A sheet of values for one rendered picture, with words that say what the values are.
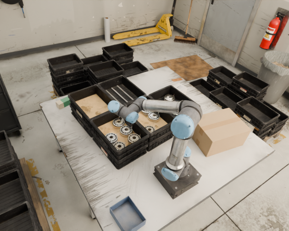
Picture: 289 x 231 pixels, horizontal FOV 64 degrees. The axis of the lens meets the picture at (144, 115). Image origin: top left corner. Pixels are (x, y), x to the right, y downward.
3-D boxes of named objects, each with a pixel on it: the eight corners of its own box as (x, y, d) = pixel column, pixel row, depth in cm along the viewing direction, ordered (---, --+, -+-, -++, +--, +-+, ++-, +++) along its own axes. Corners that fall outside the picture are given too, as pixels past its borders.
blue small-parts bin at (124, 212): (145, 224, 149) (146, 219, 145) (126, 238, 142) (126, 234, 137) (128, 200, 160) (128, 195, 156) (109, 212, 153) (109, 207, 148)
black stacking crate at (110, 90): (146, 104, 221) (147, 95, 213) (120, 116, 206) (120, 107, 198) (122, 84, 242) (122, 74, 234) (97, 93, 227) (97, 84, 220)
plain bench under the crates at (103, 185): (246, 189, 253) (275, 150, 206) (117, 286, 181) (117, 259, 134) (159, 106, 346) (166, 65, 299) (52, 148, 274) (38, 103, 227)
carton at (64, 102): (59, 109, 222) (58, 104, 218) (56, 106, 225) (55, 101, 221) (80, 99, 236) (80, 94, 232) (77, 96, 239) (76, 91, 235)
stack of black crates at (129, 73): (136, 79, 369) (137, 60, 346) (147, 89, 352) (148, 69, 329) (114, 85, 351) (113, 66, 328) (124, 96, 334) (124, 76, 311)
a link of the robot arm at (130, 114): (142, 108, 145) (128, 100, 148) (133, 118, 138) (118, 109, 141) (141, 117, 151) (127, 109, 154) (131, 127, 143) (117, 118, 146)
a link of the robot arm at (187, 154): (191, 158, 166) (195, 146, 157) (183, 172, 157) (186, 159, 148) (176, 151, 170) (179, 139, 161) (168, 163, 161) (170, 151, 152)
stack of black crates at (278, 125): (281, 129, 308) (290, 117, 292) (268, 138, 294) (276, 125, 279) (257, 112, 331) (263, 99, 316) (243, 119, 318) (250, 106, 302)
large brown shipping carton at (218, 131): (222, 123, 226) (229, 107, 213) (242, 145, 207) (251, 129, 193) (187, 132, 213) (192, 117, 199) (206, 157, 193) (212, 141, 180)
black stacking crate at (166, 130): (175, 129, 199) (177, 119, 192) (148, 144, 184) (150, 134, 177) (146, 104, 221) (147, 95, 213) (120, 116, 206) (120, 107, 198)
